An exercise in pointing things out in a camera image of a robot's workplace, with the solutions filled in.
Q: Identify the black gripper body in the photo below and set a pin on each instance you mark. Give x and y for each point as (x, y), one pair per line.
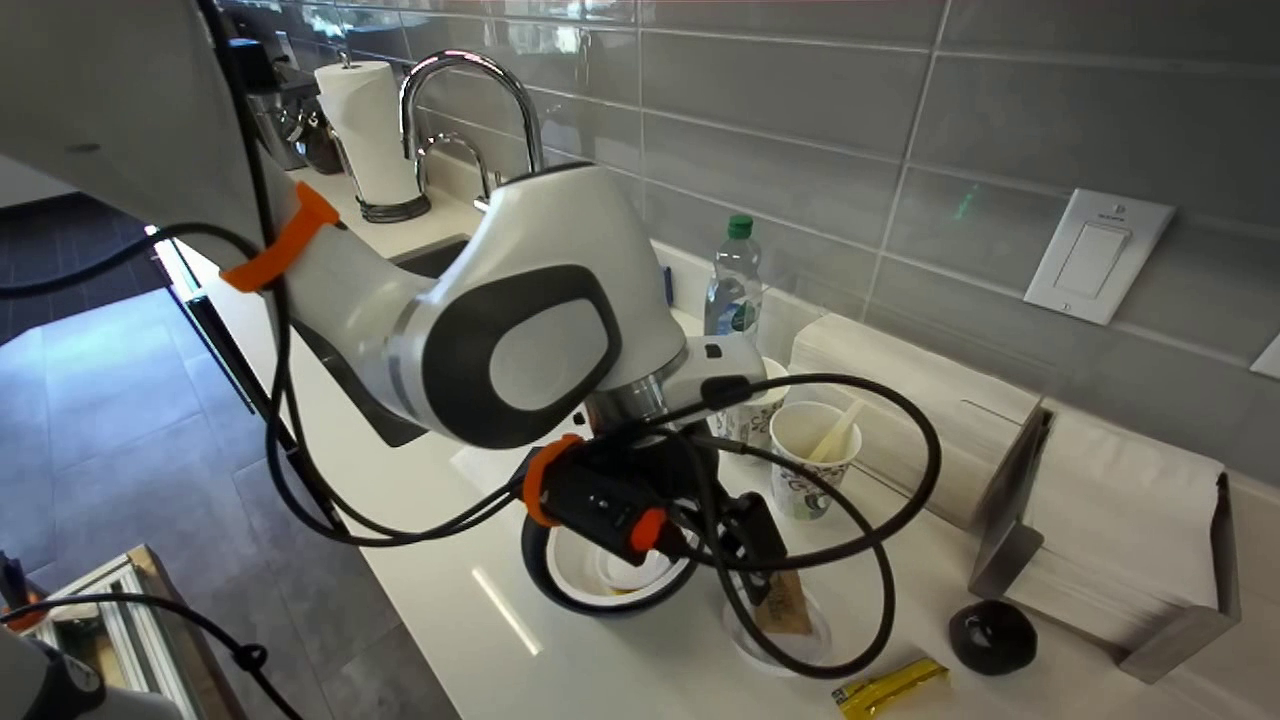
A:
(686, 480)

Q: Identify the brown paper packet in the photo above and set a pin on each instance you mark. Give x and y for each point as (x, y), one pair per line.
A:
(787, 607)

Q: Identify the small chrome tap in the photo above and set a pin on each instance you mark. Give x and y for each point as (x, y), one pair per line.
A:
(464, 152)

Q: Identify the grey blurry device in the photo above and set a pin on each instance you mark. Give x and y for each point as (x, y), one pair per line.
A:
(43, 685)

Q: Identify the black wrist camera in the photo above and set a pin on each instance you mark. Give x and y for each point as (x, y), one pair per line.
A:
(593, 501)

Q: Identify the white outlet plate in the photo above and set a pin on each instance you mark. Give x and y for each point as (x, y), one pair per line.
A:
(1270, 362)

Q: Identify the dark floor mat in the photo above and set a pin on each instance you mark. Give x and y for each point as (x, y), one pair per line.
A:
(64, 305)

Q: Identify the patterned paper cup with stick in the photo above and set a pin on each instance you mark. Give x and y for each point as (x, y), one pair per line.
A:
(803, 492)

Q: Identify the grey metal napkin holder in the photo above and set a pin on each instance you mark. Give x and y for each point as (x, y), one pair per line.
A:
(1009, 534)

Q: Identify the white light switch plate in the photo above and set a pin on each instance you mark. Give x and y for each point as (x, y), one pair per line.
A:
(1097, 260)

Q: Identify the wooden box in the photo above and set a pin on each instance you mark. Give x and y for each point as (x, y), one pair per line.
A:
(146, 642)

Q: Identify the white plastic bowl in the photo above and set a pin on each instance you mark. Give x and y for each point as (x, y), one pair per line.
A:
(577, 572)

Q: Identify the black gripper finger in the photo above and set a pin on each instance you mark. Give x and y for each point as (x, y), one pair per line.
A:
(763, 540)
(696, 544)

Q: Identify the black coffee machine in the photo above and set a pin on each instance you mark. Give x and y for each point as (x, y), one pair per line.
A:
(285, 104)

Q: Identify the white kettle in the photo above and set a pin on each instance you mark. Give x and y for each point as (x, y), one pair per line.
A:
(374, 132)

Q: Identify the tall chrome faucet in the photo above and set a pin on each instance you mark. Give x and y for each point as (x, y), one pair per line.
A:
(513, 93)

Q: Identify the wooden stir stick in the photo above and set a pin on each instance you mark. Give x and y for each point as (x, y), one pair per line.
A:
(840, 428)

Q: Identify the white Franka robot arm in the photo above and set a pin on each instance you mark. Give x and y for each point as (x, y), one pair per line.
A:
(534, 243)

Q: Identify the clear water bottle green cap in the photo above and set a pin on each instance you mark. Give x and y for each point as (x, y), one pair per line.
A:
(733, 287)

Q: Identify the thin white plastic disc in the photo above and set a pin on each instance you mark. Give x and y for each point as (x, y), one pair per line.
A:
(621, 577)

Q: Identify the black round lid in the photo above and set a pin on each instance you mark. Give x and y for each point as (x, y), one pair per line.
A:
(994, 637)

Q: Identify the yellow sachet packet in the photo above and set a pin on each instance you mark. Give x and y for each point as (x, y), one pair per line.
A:
(886, 685)

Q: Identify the white napkin stack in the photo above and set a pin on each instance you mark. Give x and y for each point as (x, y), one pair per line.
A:
(1120, 534)

